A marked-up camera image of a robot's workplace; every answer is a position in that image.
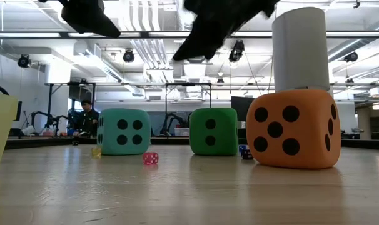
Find black metal table frame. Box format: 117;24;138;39
4;136;379;151

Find green foam die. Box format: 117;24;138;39
189;107;240;157

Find teal foam die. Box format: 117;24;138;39
96;107;152;156

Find black ceiling spotlight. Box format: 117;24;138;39
344;51;359;63
122;49;136;63
17;53;32;69
228;39;246;63

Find black computer monitor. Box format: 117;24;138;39
230;96;256;123

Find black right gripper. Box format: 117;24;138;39
172;0;281;62

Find white plastic container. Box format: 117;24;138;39
173;127;191;138

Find person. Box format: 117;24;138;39
71;99;100;138

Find black background rig frame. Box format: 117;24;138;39
164;82;213;138
44;81;97;138

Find white cylinder table lamp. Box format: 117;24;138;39
271;6;331;93

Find small pink translucent die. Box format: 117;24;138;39
142;151;159;166

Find orange foam die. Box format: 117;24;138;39
245;89;342;170

